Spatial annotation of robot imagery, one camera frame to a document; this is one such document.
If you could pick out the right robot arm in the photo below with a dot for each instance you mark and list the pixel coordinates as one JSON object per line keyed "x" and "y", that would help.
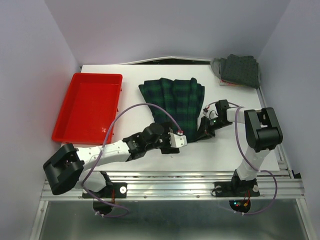
{"x": 262, "y": 133}

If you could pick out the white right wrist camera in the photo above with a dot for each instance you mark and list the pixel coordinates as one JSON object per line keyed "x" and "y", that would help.
{"x": 209, "y": 113}

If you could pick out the folded pink patterned skirt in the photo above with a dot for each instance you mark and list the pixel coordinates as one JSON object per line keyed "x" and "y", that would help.
{"x": 229, "y": 84}

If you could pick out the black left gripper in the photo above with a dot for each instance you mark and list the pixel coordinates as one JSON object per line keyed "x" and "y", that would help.
{"x": 167, "y": 148}

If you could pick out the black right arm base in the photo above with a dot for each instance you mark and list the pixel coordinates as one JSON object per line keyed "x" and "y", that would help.
{"x": 228, "y": 189}

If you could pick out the green plaid skirt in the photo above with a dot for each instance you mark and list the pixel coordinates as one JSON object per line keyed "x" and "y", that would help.
{"x": 182, "y": 99}

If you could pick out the grey dotted skirt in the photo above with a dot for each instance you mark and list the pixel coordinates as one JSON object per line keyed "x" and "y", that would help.
{"x": 240, "y": 70}

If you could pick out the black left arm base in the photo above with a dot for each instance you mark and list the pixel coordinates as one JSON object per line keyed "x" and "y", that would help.
{"x": 108, "y": 190}

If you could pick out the folded light grey skirt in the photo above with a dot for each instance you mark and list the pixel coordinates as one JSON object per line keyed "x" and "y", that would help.
{"x": 217, "y": 65}

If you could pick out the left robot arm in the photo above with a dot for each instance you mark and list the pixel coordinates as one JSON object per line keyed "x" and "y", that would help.
{"x": 70, "y": 167}

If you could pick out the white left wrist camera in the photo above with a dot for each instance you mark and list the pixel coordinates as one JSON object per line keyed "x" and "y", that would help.
{"x": 177, "y": 140}

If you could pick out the aluminium frame rail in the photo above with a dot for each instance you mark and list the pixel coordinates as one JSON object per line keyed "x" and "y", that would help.
{"x": 197, "y": 185}

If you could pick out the red plastic tray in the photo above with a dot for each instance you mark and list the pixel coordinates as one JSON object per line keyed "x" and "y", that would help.
{"x": 89, "y": 107}

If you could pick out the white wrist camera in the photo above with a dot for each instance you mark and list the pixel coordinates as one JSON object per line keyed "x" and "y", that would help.
{"x": 209, "y": 113}
{"x": 177, "y": 140}

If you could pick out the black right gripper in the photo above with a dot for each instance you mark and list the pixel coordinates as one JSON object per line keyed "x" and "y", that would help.
{"x": 202, "y": 134}

